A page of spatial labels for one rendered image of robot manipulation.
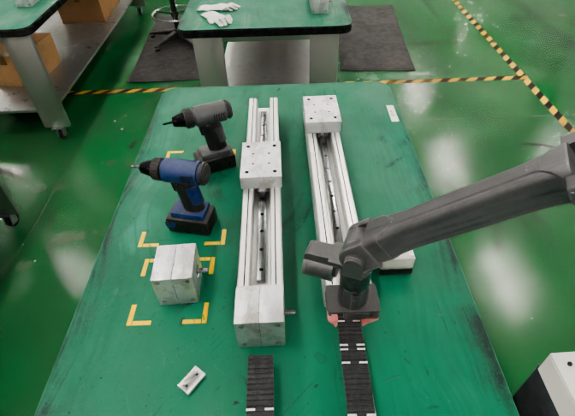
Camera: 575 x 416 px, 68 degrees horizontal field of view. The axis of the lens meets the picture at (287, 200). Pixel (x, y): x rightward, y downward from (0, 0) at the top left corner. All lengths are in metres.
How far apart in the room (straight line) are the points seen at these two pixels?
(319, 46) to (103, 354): 1.94
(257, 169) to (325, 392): 0.57
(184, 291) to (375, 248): 0.47
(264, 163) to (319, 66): 1.45
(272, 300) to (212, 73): 1.87
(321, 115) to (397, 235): 0.74
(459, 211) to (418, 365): 0.42
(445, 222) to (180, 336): 0.61
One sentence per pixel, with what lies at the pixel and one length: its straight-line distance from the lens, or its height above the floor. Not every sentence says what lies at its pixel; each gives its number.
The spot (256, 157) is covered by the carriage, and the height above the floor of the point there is 0.90.
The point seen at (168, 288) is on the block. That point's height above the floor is 0.84.
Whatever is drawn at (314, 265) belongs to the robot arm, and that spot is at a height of 0.99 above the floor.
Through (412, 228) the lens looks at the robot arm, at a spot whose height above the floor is 1.15.
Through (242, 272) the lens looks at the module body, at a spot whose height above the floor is 0.86.
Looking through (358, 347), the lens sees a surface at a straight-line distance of 0.92.
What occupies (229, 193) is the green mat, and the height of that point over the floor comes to 0.78.
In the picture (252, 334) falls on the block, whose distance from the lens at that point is 0.91.
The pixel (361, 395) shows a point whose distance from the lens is 0.88.
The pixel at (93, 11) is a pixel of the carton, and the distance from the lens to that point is 4.46.
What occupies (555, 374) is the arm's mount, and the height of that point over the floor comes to 0.83.
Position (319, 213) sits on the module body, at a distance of 1.07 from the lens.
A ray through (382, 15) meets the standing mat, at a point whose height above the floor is 0.01.
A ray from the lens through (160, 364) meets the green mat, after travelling 0.97.
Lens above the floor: 1.62
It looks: 43 degrees down
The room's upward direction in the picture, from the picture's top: 2 degrees counter-clockwise
